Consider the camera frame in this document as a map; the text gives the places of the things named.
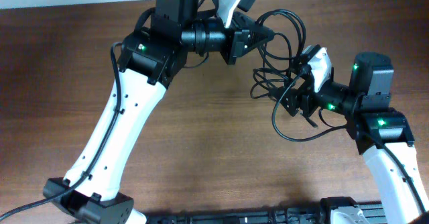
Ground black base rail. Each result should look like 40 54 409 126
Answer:
147 197 387 224

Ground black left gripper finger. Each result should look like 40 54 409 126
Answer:
247 25 274 50
241 13 263 30

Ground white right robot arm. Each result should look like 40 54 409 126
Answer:
267 48 428 223

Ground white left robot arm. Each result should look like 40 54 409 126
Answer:
43 0 273 223

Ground black USB cables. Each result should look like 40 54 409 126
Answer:
249 9 319 129

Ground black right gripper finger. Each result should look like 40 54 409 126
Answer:
290 58 305 75
265 87 288 101

